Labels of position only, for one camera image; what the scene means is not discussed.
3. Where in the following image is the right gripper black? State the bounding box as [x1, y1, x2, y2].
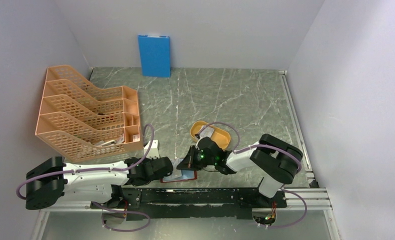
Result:
[177, 145, 216, 171]

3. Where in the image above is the yellow oval tray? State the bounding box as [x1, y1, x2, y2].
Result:
[189, 120, 231, 150]

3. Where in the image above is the red leather card holder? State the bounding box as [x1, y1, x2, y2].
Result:
[160, 158, 197, 183]

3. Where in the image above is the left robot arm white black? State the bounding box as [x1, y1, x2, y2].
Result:
[25, 156, 174, 210]

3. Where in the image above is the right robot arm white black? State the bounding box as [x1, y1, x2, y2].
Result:
[176, 133, 304, 207]

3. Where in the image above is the silver VIP credit card stack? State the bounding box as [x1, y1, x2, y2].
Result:
[199, 126, 215, 138]

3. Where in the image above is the orange mesh file organizer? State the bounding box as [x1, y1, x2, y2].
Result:
[35, 65, 144, 163]

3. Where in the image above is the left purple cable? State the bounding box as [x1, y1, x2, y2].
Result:
[16, 123, 155, 201]

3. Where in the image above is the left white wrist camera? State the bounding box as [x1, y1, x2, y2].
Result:
[143, 140, 161, 160]

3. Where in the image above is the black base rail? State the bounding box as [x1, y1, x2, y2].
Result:
[102, 187, 287, 220]

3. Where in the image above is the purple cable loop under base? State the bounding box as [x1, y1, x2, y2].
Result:
[91, 202, 151, 232]

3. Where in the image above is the aluminium frame rail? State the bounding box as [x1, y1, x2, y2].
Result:
[278, 70, 316, 188]

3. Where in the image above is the blue folder against wall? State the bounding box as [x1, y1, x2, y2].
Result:
[137, 35, 171, 78]

